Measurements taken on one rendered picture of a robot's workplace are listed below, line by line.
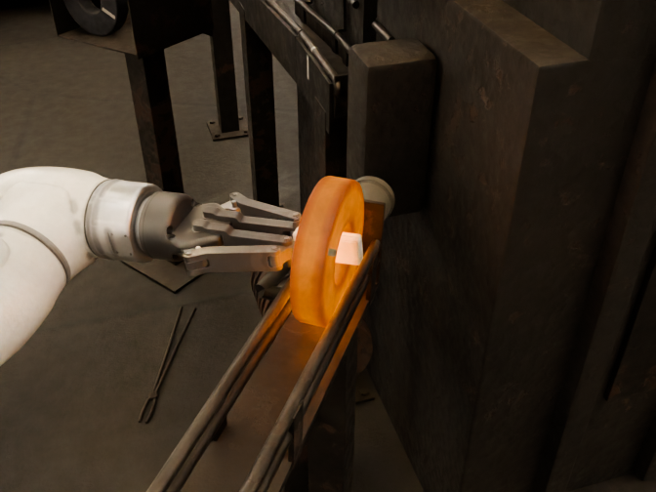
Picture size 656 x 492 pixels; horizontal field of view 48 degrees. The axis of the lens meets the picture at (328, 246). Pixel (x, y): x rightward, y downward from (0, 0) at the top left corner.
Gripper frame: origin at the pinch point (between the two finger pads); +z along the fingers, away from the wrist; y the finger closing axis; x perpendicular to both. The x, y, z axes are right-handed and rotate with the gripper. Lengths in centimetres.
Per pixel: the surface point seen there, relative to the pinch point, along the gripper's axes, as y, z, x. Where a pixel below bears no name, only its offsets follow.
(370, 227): -7.7, 2.3, -2.7
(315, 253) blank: 6.1, 1.1, 3.7
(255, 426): 18.8, -1.2, -6.5
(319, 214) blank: 3.2, 0.8, 6.1
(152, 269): -65, -73, -64
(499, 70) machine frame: -20.2, 14.0, 11.2
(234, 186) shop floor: -108, -70, -65
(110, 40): -66, -68, -5
